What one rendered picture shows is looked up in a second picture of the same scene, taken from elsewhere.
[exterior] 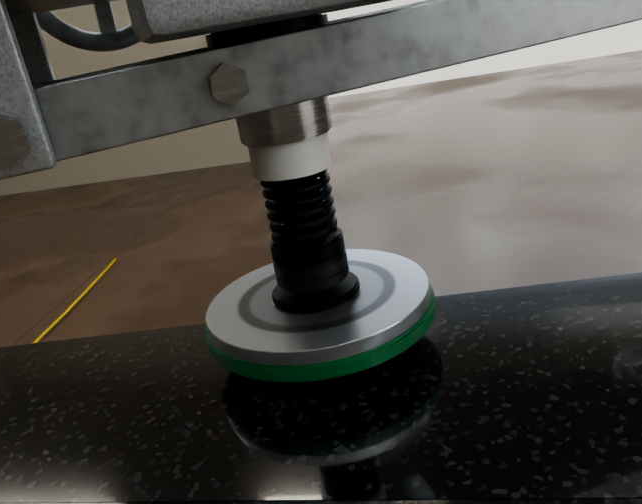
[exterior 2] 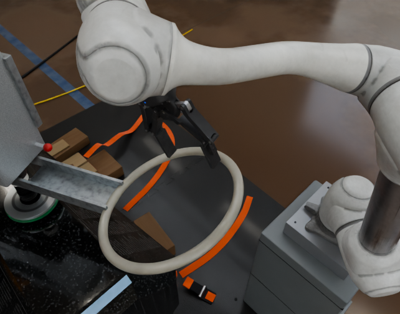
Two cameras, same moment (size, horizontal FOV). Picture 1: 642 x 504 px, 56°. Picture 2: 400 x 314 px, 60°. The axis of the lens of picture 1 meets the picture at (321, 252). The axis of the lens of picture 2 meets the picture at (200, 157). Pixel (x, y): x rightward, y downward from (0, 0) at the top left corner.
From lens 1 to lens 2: 1.46 m
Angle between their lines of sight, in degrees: 39
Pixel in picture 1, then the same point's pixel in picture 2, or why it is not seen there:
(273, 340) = (8, 205)
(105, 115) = not seen: outside the picture
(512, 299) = (70, 222)
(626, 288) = (85, 239)
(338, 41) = not seen: hidden behind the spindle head
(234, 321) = (12, 193)
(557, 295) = (75, 229)
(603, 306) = (73, 239)
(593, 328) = (62, 242)
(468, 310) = (61, 218)
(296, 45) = not seen: outside the picture
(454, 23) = (28, 185)
